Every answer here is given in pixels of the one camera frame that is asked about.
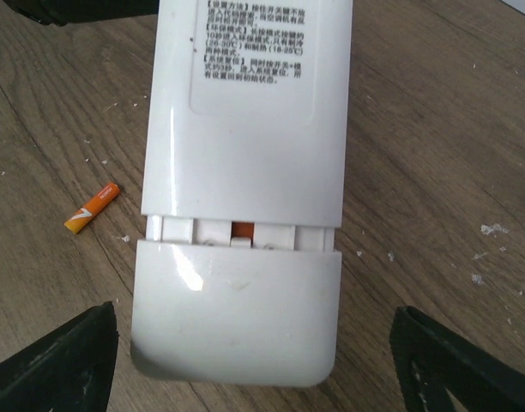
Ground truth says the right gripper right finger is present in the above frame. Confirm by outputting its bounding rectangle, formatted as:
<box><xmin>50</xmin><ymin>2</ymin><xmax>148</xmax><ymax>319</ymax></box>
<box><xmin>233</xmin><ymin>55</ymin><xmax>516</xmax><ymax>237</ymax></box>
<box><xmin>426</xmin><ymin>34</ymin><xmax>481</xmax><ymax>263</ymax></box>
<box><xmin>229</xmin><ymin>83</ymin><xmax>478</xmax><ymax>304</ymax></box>
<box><xmin>389</xmin><ymin>306</ymin><xmax>525</xmax><ymax>411</ymax></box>

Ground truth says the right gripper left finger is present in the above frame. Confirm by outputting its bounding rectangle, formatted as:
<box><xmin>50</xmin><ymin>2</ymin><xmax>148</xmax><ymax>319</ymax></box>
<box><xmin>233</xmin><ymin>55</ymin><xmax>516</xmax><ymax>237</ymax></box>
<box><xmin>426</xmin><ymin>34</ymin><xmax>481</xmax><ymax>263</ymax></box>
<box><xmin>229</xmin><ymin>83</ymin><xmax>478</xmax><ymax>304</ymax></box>
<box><xmin>0</xmin><ymin>301</ymin><xmax>118</xmax><ymax>411</ymax></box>

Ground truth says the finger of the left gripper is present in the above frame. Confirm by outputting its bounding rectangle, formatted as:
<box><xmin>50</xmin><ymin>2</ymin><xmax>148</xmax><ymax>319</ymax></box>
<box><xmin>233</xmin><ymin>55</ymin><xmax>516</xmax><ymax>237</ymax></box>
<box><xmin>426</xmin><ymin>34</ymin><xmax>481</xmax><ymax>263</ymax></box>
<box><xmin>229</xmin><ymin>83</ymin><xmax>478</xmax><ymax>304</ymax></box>
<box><xmin>3</xmin><ymin>0</ymin><xmax>160</xmax><ymax>27</ymax></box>

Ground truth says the white battery cover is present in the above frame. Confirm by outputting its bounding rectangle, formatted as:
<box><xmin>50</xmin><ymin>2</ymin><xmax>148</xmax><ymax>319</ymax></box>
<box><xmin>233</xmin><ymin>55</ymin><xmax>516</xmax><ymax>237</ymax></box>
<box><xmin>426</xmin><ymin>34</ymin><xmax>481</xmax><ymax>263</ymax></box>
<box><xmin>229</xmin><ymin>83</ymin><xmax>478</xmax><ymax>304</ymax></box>
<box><xmin>130</xmin><ymin>240</ymin><xmax>341</xmax><ymax>387</ymax></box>

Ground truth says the orange battery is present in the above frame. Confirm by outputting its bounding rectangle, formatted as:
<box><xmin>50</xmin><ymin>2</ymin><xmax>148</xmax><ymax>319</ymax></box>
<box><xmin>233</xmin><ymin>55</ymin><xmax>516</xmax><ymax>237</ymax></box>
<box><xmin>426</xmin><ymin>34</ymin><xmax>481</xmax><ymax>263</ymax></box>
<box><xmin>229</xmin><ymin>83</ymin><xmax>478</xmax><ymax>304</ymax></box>
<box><xmin>231</xmin><ymin>221</ymin><xmax>255</xmax><ymax>239</ymax></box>
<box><xmin>64</xmin><ymin>182</ymin><xmax>120</xmax><ymax>234</ymax></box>

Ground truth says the white remote control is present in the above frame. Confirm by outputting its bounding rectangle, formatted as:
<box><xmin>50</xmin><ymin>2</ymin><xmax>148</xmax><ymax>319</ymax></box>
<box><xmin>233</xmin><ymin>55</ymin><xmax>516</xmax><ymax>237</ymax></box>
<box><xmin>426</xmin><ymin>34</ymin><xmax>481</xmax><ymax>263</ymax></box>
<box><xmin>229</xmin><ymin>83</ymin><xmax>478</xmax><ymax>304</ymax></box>
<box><xmin>141</xmin><ymin>1</ymin><xmax>353</xmax><ymax>251</ymax></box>

